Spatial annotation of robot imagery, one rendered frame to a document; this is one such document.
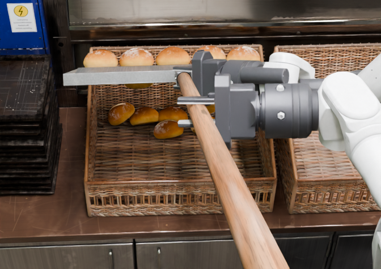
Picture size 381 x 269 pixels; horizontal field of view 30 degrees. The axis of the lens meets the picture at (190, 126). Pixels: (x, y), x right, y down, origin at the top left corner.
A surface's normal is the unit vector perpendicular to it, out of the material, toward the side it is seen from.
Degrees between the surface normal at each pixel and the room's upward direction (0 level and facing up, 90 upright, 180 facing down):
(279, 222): 0
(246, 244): 51
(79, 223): 0
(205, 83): 63
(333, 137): 90
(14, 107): 0
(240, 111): 57
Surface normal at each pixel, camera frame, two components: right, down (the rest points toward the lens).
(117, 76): 0.06, 0.19
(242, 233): -0.77, -0.62
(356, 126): -0.10, 0.05
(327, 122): -0.06, 0.69
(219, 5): 0.06, 0.41
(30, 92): 0.02, -0.72
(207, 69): -0.52, 0.18
